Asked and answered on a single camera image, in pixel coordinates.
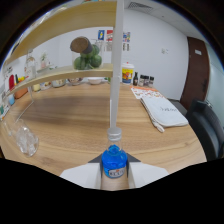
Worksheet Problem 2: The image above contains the blue liquid bottle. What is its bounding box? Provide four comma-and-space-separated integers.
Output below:
100, 127, 129, 179

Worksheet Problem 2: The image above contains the yellow cup white lid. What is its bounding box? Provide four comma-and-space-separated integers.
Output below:
121, 62, 135, 85

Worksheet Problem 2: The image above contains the white cloth pouch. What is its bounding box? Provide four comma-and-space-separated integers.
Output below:
139, 95, 189, 133

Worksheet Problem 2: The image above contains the clear glass with ice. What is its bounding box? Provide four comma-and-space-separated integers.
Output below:
3, 118, 40, 158

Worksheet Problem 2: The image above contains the black chair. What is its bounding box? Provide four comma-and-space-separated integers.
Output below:
185, 99, 224, 161

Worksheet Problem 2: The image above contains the orange printed paper sheet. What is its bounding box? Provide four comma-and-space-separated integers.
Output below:
130, 85, 164, 100

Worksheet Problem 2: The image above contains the small dark bottle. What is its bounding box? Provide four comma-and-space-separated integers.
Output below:
132, 71, 139, 87

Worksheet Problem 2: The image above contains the white-framed wooden shelf rack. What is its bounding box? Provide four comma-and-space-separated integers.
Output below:
1, 0, 125, 130

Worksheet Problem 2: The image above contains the brown door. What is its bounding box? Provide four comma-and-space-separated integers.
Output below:
179, 36, 211, 111

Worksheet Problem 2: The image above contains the glass jar of limes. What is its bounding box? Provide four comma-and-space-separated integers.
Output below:
71, 41, 104, 71

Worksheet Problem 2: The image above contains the dark cylinder muddler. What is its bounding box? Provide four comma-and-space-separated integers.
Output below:
69, 35, 94, 55

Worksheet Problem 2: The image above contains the multicolour poster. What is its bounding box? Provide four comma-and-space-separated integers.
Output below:
122, 31, 132, 43

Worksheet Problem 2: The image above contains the red poster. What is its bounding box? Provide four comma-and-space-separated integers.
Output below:
105, 29, 114, 42

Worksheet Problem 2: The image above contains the ceiling air vent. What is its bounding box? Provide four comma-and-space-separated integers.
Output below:
128, 1, 153, 11

